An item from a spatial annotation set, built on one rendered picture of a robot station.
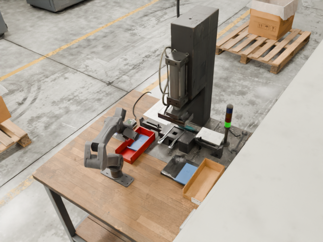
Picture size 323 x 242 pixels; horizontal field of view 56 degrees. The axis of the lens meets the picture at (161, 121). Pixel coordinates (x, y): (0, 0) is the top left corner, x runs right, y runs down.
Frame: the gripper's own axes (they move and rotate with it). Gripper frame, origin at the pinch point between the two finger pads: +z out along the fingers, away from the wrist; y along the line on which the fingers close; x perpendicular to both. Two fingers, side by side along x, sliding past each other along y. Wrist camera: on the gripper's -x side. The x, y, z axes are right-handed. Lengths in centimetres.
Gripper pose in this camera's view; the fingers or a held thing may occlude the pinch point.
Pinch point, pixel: (130, 136)
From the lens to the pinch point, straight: 179.7
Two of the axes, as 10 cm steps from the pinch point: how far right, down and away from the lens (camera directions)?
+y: 4.6, -8.7, 1.8
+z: 2.9, 3.4, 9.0
